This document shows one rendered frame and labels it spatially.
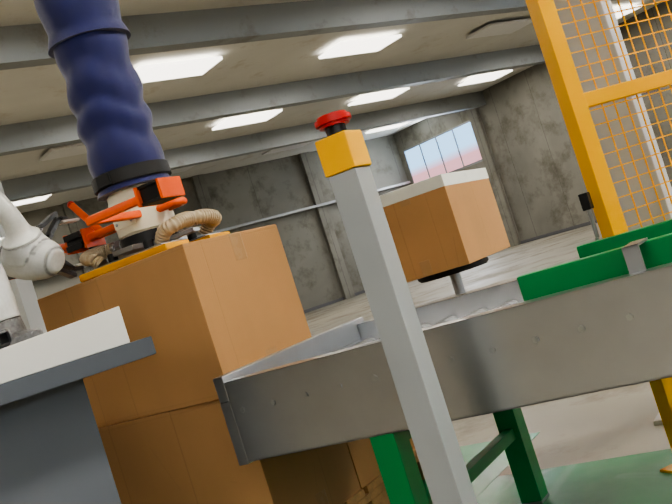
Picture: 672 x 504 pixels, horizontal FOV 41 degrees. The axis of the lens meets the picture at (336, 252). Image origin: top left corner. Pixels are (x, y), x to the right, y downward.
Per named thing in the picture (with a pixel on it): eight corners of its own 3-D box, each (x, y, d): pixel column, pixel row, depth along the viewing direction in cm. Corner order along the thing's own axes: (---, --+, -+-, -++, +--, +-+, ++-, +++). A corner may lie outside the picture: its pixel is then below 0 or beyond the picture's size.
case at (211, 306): (318, 356, 259) (276, 223, 260) (230, 396, 226) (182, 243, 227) (173, 393, 292) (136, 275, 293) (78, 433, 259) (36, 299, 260)
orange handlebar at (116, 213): (221, 193, 250) (217, 180, 250) (148, 203, 224) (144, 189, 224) (8, 278, 297) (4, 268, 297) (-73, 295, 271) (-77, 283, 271)
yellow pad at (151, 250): (190, 245, 248) (185, 227, 248) (167, 250, 239) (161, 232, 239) (105, 277, 265) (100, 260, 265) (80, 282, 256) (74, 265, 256)
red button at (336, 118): (362, 128, 170) (355, 108, 170) (344, 129, 163) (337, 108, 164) (331, 141, 173) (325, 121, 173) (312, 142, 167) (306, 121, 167)
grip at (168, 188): (185, 194, 224) (179, 175, 224) (163, 197, 217) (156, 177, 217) (161, 204, 229) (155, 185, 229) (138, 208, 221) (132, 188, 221)
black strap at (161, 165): (187, 170, 265) (183, 156, 265) (133, 175, 245) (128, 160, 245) (132, 193, 276) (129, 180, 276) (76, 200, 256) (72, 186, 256)
